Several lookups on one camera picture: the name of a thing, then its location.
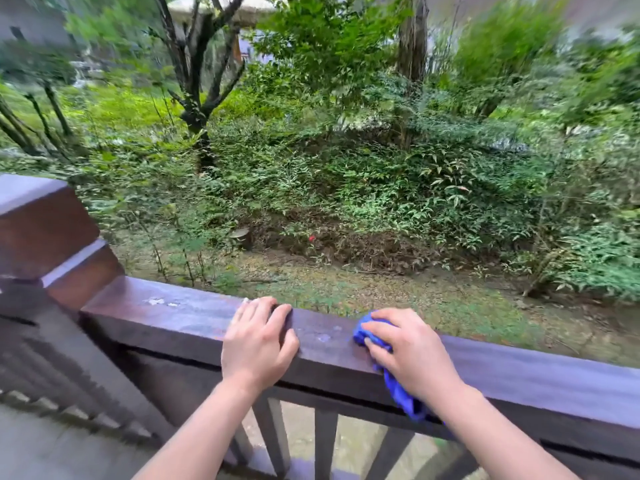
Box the brown wooden baluster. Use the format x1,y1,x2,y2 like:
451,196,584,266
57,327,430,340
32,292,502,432
434,445,482,480
251,395,292,476
230,424,255,466
314,409,340,480
364,426,417,480

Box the brown wooden railing post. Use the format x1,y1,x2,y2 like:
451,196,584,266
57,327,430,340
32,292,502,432
0,174,176,445

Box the thick brown tree trunk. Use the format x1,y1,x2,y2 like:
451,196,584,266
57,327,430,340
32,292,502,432
394,0,432,148

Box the brown wooden handrail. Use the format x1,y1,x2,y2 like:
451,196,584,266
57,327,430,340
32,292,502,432
80,276,640,468

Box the person's left hand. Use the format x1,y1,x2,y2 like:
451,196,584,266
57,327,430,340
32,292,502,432
221,296,300,395

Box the thin leaning tree trunks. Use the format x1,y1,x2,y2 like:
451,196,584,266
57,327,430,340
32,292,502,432
0,80,77,156

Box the person's right forearm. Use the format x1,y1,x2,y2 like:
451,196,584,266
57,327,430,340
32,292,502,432
429,385,582,480

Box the pale building roof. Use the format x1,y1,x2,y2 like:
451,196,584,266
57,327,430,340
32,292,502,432
167,0,287,28

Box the dark forked tree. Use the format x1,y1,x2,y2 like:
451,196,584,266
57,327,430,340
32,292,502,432
150,0,249,171

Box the small garden lamp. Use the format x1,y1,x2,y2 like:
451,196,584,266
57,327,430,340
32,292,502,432
228,227,254,251

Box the blue cleaning cloth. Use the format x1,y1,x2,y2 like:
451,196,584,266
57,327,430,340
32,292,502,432
353,315,432,423

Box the person's left forearm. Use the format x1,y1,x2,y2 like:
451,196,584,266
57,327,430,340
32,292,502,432
132,380,262,480

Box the person's right hand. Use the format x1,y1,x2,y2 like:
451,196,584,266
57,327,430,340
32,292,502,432
361,308,466,405

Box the green leafy shrubs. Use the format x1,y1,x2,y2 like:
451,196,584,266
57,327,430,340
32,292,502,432
0,0,640,303

